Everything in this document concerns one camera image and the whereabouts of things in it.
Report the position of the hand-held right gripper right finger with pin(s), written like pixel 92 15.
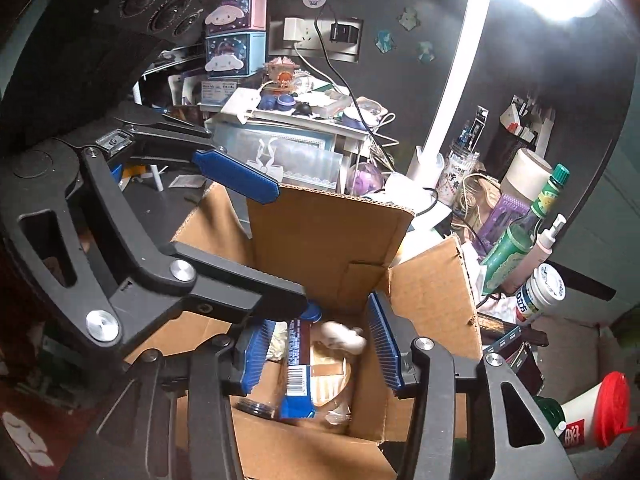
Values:
pixel 385 350

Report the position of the pink cartoon storage box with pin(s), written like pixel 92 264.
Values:
pixel 250 7

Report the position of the white medicine box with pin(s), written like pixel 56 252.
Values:
pixel 217 92

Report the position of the dark patterned pouch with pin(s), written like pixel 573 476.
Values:
pixel 520 360

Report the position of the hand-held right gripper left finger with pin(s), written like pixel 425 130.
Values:
pixel 255 355

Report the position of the teal white figure wall sticker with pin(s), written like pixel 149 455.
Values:
pixel 425 51

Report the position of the small orange figurine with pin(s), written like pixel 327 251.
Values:
pixel 282 75

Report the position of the brown cardboard box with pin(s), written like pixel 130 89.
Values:
pixel 320 240

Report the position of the blue snack bar packet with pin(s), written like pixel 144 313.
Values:
pixel 297 400

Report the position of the white green figure wall sticker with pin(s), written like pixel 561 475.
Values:
pixel 408 19

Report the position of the white bottle blue label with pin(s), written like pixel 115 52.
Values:
pixel 542 292

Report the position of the green glass bottle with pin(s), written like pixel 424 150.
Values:
pixel 515 245

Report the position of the clear tumbler with pens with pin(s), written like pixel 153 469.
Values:
pixel 460 175

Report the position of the white mini drawer unit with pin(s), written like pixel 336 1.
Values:
pixel 350 132

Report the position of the white desk lamp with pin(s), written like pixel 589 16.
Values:
pixel 450 90

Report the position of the purple lens case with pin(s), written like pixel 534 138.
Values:
pixel 277 102

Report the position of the small pink white sachet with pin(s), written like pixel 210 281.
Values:
pixel 186 182

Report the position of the clear zip bag bow print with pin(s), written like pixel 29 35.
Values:
pixel 300 160

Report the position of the small white plush clip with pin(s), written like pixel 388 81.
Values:
pixel 345 337

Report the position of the white bottle red cap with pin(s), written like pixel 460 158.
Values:
pixel 595 415

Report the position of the white charger plug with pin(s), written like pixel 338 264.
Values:
pixel 297 30

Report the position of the black pen holder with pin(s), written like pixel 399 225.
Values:
pixel 515 135

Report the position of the wall power outlet panel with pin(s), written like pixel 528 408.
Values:
pixel 320 50

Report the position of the blue cartoon storage box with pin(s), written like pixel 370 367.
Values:
pixel 235 55

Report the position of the purple box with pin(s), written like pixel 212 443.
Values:
pixel 502 220

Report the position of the black round lid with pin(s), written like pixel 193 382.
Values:
pixel 257 408

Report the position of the small white box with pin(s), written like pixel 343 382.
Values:
pixel 240 102

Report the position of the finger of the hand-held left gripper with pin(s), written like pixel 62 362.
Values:
pixel 240 175
pixel 225 290

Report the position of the pink pump bottle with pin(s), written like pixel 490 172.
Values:
pixel 542 250

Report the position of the white cylinder container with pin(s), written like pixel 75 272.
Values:
pixel 525 172

